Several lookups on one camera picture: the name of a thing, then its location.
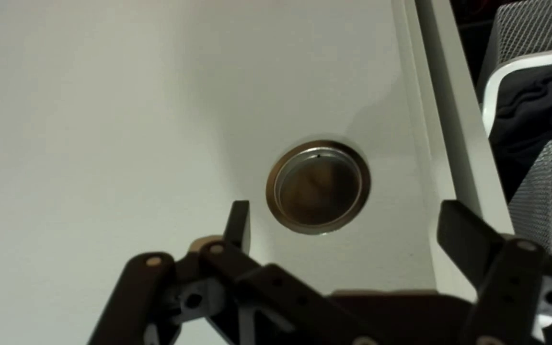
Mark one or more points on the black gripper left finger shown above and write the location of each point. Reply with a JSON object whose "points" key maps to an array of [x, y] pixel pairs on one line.
{"points": [[181, 288]]}

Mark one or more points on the dark clothes in basket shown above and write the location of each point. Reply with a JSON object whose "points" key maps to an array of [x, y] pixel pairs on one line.
{"points": [[545, 108]]}

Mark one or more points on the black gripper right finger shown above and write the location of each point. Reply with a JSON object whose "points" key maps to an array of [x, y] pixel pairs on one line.
{"points": [[506, 288]]}

